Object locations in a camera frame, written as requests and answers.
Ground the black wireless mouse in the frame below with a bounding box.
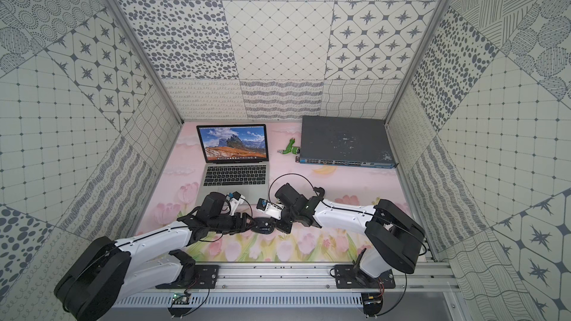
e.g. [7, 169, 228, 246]
[251, 217, 276, 235]

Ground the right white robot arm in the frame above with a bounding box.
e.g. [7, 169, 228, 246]
[275, 184, 425, 278]

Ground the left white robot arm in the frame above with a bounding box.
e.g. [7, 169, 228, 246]
[54, 193, 257, 320]

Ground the silver laptop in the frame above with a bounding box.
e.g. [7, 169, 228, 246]
[196, 123, 269, 205]

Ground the pink floral table mat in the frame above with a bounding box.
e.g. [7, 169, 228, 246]
[133, 119, 425, 263]

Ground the green connector plug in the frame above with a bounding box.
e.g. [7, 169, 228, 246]
[277, 138, 300, 155]

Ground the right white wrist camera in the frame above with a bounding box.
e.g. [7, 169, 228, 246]
[257, 199, 283, 220]

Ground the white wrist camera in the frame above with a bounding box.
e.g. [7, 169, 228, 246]
[226, 192, 247, 215]
[257, 199, 283, 220]

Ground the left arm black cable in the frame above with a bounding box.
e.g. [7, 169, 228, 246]
[178, 195, 255, 244]

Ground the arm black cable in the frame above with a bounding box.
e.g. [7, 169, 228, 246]
[178, 195, 255, 244]
[267, 172, 429, 317]

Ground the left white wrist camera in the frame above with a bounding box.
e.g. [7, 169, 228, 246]
[226, 192, 247, 215]

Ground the aluminium mounting rail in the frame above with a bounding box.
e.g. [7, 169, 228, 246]
[88, 262, 460, 309]

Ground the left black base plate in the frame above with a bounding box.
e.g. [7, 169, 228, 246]
[156, 265, 220, 290]

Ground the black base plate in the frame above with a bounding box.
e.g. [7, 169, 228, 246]
[332, 265, 396, 289]
[156, 265, 220, 290]

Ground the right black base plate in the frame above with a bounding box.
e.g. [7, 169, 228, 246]
[332, 265, 396, 289]

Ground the grey network switch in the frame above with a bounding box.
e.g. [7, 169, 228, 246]
[298, 116, 398, 169]

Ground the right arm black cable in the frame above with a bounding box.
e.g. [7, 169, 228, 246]
[267, 172, 429, 317]

